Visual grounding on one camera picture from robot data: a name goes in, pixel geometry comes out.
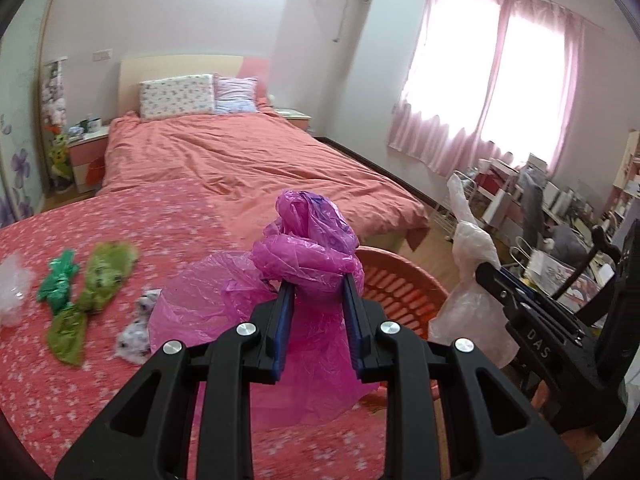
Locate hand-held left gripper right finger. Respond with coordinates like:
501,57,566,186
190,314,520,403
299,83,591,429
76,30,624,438
342,276,585,480

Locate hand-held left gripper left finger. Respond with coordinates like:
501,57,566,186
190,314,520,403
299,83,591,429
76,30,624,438
54,280,297,480

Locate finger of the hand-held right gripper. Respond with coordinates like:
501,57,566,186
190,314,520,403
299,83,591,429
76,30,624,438
475,261,538,321
500,266,586,335

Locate pale plastic bag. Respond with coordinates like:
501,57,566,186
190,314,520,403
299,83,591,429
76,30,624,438
427,172,518,368

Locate orange plastic laundry basket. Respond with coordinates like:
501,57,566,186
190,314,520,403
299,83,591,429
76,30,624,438
357,246,451,413

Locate magenta plastic bag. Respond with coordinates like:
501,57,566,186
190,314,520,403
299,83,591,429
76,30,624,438
147,189,388,431

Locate plastic wrapped package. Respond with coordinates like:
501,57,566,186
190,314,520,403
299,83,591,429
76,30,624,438
525,250,616,306

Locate dark wooden chair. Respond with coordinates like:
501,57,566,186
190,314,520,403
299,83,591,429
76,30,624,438
575,224,623,328

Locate grey office chair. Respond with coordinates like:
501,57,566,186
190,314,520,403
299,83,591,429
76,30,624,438
520,180,588,261

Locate white shelf trolley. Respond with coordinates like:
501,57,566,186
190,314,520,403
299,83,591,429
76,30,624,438
475,157,521,226

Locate black spotted white bag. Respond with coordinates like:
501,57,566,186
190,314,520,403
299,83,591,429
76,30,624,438
115,287,163,365

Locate pink curtain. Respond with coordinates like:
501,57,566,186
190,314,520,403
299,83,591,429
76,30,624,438
387,0,511,176
480,0,586,161

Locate orange duvet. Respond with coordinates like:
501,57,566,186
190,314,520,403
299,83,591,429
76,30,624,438
95,110,431,246

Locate olive green plastic bag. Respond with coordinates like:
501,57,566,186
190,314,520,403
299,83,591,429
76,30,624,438
47,241,140,366

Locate pink and white nightstand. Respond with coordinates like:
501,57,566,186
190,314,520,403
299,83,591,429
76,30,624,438
67,127,110,193
274,108,312,133

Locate red floral tablecloth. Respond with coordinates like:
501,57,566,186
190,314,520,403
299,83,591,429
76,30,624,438
0,180,396,480

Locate striped pink pillow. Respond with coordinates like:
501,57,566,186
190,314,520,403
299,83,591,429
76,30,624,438
214,74,261,113

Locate shiny green plastic bag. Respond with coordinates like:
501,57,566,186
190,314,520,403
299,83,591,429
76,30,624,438
37,249,81,306

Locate floral print pillow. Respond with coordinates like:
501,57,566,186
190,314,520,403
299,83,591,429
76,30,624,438
139,74,216,121

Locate white translucent plastic bag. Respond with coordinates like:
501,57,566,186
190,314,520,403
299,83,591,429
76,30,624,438
0,252,36,331

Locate beige and pink headboard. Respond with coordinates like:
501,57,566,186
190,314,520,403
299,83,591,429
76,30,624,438
120,55,271,113

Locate green plush toy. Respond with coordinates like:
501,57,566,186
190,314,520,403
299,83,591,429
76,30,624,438
49,127,73,181

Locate flower pattern wardrobe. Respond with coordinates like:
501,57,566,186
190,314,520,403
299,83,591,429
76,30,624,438
0,0,56,231

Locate hanging plush toys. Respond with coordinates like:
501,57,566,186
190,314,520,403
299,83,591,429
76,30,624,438
42,60,68,128

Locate white wire cart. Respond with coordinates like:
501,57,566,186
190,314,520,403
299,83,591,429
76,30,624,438
435,172,481,241

